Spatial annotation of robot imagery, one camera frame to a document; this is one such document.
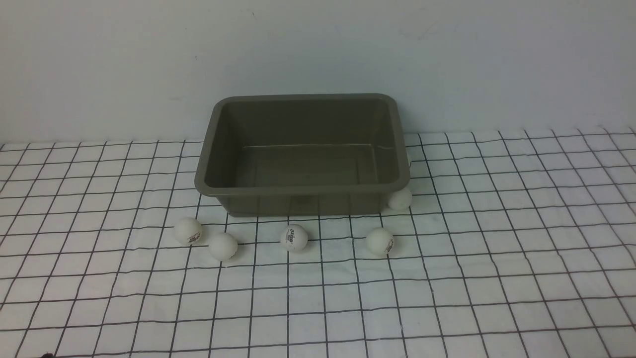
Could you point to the logo white ping-pong ball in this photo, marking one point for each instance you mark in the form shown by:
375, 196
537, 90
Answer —
295, 238

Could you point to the plain white ping-pong ball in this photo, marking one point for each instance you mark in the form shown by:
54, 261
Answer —
222, 246

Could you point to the olive green plastic bin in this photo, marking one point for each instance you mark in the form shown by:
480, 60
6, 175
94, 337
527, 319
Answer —
303, 155

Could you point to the white black-grid tablecloth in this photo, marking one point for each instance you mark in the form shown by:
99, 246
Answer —
516, 245

